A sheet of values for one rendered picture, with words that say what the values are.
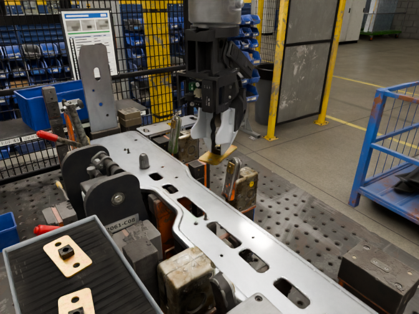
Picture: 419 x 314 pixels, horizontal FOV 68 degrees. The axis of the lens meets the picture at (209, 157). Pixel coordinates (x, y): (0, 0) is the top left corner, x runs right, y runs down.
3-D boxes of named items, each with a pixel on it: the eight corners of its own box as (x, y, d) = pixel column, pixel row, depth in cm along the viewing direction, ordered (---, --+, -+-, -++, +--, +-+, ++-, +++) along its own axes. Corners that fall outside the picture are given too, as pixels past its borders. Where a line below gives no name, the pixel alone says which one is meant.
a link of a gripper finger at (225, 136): (207, 165, 52) (204, 111, 48) (224, 151, 56) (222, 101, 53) (223, 169, 50) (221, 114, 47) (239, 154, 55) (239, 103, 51)
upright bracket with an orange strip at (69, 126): (93, 222, 123) (67, 100, 100) (90, 224, 122) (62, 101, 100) (90, 218, 125) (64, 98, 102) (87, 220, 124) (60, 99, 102)
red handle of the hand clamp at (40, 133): (91, 147, 100) (40, 131, 89) (88, 153, 100) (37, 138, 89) (87, 142, 103) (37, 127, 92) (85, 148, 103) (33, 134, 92)
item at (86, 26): (120, 76, 155) (110, 7, 140) (73, 83, 142) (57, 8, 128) (118, 75, 156) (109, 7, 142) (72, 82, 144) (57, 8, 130)
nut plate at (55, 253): (93, 263, 44) (92, 257, 43) (67, 279, 41) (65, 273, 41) (67, 235, 49) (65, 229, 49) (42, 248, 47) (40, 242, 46)
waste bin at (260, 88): (296, 122, 418) (303, 66, 384) (267, 130, 393) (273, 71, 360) (270, 112, 455) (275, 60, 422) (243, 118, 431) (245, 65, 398)
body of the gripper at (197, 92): (176, 109, 48) (173, 26, 43) (204, 96, 55) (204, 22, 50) (219, 119, 45) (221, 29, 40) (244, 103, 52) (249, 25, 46)
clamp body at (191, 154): (206, 209, 132) (205, 133, 116) (182, 219, 126) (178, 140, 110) (193, 199, 138) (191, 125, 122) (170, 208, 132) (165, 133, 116)
